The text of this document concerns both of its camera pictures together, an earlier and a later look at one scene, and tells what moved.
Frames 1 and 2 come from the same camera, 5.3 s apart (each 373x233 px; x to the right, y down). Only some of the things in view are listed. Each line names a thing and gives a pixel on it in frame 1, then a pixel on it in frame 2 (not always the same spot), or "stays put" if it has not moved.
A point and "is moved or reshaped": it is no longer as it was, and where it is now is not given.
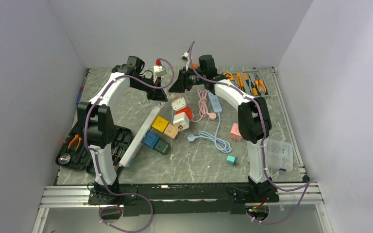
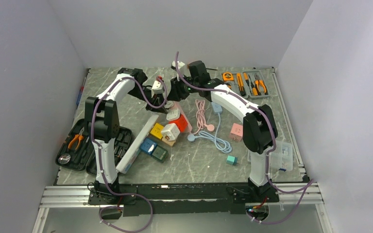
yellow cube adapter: (160, 124) → (156, 130)
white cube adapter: (181, 121) → (171, 131)
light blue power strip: (215, 102) stays put
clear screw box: (279, 155) stays put
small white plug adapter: (178, 103) → (173, 114)
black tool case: (72, 154) stays put
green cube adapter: (162, 147) → (160, 154)
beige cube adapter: (171, 131) → (170, 143)
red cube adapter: (188, 110) → (181, 123)
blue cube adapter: (150, 139) → (148, 146)
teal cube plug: (231, 160) stays put
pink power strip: (177, 96) is moved or reshaped
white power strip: (131, 151) is moved or reshaped
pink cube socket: (235, 134) stays put
